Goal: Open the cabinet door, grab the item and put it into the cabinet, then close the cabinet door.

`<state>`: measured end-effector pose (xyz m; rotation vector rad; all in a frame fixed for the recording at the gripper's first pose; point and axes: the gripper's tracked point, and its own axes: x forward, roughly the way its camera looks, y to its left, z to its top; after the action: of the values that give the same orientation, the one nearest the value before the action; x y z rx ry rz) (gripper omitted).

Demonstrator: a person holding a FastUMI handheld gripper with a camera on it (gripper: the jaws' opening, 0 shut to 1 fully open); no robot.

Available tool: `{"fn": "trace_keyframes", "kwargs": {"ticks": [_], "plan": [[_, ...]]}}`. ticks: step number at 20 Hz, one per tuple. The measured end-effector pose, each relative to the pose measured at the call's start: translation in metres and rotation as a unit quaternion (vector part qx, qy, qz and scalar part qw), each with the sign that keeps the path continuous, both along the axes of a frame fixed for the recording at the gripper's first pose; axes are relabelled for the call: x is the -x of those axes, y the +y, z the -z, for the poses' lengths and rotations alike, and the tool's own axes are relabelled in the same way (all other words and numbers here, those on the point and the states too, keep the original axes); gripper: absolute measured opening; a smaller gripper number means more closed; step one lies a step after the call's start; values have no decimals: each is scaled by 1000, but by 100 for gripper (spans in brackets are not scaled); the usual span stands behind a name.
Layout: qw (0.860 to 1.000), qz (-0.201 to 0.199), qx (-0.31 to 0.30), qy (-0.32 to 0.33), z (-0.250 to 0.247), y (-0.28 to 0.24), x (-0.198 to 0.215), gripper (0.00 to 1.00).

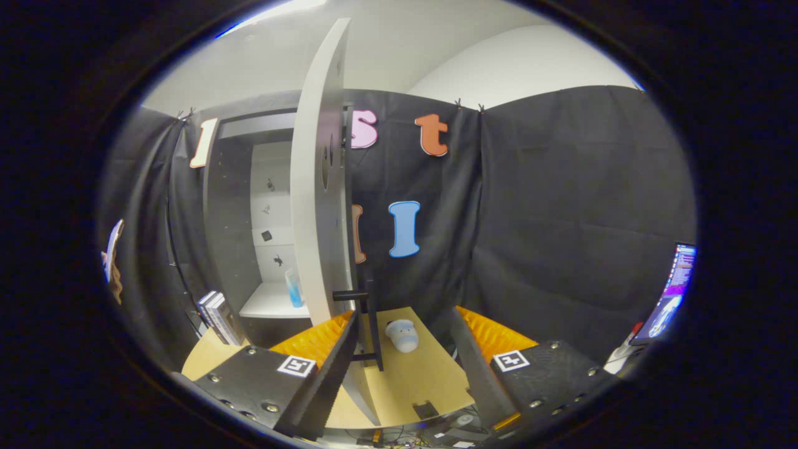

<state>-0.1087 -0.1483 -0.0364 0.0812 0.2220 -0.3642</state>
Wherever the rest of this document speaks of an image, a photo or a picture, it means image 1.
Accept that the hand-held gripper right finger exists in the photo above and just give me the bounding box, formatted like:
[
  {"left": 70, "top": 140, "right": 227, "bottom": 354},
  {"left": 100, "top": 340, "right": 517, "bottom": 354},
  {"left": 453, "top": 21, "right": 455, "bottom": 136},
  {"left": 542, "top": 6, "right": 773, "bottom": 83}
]
[{"left": 449, "top": 304, "right": 623, "bottom": 438}]

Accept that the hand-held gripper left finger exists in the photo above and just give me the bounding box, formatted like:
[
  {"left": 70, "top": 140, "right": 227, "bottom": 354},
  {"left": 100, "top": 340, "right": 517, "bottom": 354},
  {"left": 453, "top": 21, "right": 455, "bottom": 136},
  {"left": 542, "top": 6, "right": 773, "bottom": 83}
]
[{"left": 170, "top": 309, "right": 362, "bottom": 441}]

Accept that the white and blue packet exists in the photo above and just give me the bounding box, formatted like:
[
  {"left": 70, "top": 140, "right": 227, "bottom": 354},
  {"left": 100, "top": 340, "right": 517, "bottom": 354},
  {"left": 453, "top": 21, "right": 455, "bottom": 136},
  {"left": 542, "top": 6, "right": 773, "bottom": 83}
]
[{"left": 284, "top": 267, "right": 305, "bottom": 309}]

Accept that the white plush toy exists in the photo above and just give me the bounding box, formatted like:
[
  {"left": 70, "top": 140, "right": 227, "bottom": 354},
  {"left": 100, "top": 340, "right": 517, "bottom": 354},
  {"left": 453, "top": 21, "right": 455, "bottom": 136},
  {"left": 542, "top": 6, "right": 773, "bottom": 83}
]
[{"left": 385, "top": 319, "right": 420, "bottom": 354}]

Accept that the white and red object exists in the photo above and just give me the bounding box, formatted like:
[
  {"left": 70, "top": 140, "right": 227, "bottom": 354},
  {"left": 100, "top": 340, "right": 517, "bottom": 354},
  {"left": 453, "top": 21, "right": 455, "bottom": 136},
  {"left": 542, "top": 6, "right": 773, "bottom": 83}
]
[{"left": 603, "top": 321, "right": 643, "bottom": 375}]

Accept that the black backdrop cloth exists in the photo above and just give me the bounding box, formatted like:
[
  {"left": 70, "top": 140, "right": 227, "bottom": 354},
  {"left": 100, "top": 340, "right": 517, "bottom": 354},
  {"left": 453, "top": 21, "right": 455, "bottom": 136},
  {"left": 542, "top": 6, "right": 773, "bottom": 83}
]
[{"left": 100, "top": 84, "right": 697, "bottom": 375}]

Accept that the dark grey cabinet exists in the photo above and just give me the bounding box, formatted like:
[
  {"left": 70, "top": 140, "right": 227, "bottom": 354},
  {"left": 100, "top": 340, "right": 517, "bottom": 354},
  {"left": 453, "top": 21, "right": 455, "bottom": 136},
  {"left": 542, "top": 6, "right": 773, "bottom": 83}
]
[{"left": 203, "top": 106, "right": 351, "bottom": 350}]

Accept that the laptop screen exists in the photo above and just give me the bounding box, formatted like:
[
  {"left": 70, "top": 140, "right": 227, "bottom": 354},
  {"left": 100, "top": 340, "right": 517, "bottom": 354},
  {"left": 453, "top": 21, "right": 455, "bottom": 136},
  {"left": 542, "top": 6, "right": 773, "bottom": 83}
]
[{"left": 630, "top": 242, "right": 698, "bottom": 347}]

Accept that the black cable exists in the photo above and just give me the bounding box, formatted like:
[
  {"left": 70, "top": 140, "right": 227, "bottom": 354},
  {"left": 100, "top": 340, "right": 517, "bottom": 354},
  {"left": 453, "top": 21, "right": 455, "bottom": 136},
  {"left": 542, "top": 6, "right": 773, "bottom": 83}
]
[{"left": 163, "top": 198, "right": 188, "bottom": 295}]

